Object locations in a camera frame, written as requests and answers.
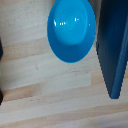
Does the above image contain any dark blue flat box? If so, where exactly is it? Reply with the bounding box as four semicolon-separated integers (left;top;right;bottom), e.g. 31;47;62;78
95;0;128;100

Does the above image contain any black fabric storage box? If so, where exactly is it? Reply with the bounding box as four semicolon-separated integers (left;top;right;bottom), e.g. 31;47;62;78
0;37;4;105

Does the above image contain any blue bowl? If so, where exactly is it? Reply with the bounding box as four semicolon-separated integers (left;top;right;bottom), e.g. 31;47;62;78
46;0;97;64

